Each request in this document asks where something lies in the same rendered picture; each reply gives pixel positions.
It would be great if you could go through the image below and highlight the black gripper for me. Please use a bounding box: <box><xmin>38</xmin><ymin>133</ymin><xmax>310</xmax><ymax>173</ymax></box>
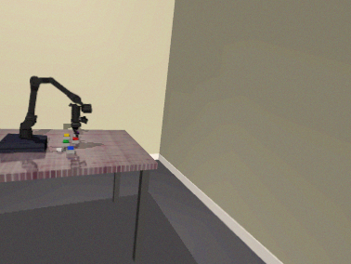
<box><xmin>71</xmin><ymin>113</ymin><xmax>82</xmax><ymax>135</ymax></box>

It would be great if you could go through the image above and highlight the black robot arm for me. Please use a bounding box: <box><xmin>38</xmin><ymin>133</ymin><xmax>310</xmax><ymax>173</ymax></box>
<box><xmin>19</xmin><ymin>75</ymin><xmax>93</xmax><ymax>139</ymax></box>

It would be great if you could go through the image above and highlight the purple button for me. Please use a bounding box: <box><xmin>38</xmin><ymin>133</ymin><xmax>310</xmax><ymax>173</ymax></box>
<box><xmin>73</xmin><ymin>132</ymin><xmax>81</xmax><ymax>138</ymax></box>

